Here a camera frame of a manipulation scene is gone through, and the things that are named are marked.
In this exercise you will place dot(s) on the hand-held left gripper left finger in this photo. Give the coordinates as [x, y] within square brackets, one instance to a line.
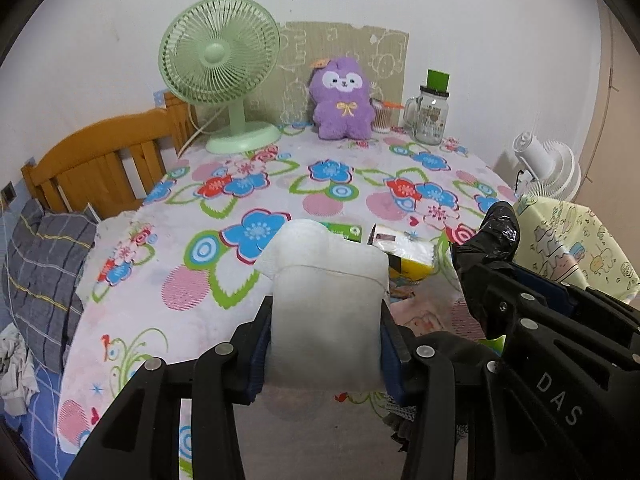
[257, 360]

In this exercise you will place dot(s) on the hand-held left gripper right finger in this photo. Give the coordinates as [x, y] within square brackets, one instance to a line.
[392, 355]

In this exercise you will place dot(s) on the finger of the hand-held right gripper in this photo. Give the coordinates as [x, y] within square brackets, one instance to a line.
[515, 310]
[547, 287]

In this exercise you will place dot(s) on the yellow cartoon fabric basket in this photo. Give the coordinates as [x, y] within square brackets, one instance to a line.
[575, 240]

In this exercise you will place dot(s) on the pink cartoon print packet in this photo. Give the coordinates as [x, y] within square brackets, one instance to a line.
[425, 310]

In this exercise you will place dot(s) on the white fabric pouch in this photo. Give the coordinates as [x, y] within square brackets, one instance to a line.
[325, 310]

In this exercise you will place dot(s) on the yellow packet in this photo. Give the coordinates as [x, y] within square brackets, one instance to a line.
[410, 271]

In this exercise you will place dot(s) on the white tissue packet brown label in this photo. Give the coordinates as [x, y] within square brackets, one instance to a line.
[405, 247]

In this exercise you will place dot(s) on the green tissue pack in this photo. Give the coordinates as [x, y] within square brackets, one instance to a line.
[347, 232]

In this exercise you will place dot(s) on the white clip fan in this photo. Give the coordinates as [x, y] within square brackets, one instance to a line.
[550, 165]

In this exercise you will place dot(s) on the floral tablecloth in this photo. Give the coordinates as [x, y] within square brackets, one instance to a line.
[320, 195]

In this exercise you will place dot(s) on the glass mug jar green lid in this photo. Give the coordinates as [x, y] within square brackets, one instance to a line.
[430, 115]

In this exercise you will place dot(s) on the grey plaid pillow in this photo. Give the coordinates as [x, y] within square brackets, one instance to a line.
[45, 270]

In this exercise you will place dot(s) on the blue checked bedsheet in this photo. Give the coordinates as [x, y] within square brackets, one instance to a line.
[40, 440]

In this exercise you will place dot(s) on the cotton swab jar orange lid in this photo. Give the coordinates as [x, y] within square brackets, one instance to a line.
[382, 117]

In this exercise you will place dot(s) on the white crumpled cloth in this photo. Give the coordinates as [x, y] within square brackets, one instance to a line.
[17, 370]

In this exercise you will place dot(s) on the purple plush toy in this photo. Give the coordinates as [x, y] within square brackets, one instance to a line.
[340, 110]

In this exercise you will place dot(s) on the wooden bed headboard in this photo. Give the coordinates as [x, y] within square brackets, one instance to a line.
[100, 145]

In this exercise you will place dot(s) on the green desk fan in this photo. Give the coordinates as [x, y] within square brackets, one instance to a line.
[215, 55]

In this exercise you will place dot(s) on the cartoon print cardboard panel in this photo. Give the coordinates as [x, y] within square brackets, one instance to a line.
[350, 42]

